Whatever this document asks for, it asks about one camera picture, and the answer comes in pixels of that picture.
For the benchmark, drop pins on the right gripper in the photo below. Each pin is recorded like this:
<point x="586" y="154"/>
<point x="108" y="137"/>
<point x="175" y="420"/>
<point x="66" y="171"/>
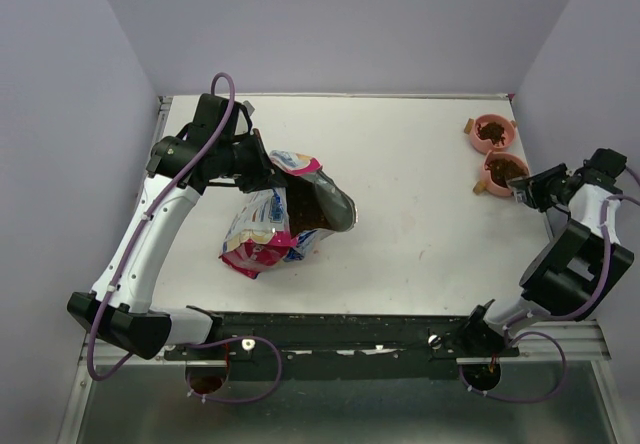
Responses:
<point x="533" y="188"/>

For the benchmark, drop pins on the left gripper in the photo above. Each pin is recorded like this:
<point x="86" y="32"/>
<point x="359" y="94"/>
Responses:
<point x="264" y="175"/>

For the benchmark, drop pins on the cat food bag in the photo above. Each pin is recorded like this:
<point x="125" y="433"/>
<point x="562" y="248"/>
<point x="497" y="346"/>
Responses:
<point x="284" y="224"/>

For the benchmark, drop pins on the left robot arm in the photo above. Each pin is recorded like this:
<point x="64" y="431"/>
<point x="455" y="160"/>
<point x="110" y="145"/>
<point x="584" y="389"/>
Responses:
<point x="218" y="147"/>

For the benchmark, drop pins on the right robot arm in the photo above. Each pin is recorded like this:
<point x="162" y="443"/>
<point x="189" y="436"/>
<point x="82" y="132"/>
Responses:
<point x="576" y="270"/>

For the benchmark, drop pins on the brown kibble in bowl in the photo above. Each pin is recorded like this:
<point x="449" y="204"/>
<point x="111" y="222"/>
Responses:
<point x="503" y="170"/>

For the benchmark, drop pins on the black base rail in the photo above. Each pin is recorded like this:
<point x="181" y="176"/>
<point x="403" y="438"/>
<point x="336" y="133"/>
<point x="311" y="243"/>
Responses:
<point x="332" y="332"/>

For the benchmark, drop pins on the aluminium frame rail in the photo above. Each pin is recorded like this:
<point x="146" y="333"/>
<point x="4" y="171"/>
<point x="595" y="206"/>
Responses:
<point x="582" y="341"/>

